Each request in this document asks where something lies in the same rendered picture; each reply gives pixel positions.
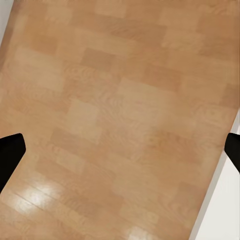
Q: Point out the sliding door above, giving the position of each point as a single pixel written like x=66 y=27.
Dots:
x=124 y=106

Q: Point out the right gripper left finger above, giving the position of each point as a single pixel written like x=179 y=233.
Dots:
x=12 y=150

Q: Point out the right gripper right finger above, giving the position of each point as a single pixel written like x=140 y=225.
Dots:
x=232 y=149

